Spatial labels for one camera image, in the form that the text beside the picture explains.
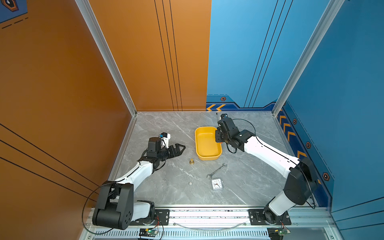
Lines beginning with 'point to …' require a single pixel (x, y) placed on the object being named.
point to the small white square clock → (217, 184)
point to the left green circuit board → (148, 232)
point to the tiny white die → (190, 183)
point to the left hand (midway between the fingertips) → (180, 147)
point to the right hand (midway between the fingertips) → (217, 133)
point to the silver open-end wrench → (210, 175)
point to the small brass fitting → (191, 162)
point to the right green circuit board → (282, 232)
